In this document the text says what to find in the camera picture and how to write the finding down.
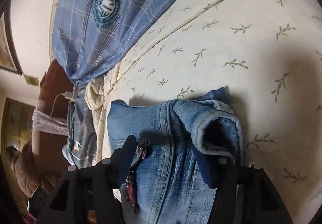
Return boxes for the blue denim jeans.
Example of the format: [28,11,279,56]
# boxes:
[107,88,244,223]

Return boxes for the grey patterned blanket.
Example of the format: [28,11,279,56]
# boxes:
[62,89,97,168]

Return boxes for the brown wooden headboard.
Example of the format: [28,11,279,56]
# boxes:
[31,60,73,175]

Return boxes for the dark wooden cabinet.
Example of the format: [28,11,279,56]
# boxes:
[1,98,35,154]

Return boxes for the cream leaf-print bedsheet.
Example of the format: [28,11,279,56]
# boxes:
[86,0,321,223]

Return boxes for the pinkish towel on rail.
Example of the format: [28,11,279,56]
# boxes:
[32,109,69,136]

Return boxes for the white charger with cable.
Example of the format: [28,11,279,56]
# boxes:
[50,91,75,116]

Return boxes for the small wall switch plate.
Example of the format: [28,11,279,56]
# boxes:
[24,74,39,86]

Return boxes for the framed wall map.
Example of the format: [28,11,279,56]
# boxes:
[1,9,22,75]

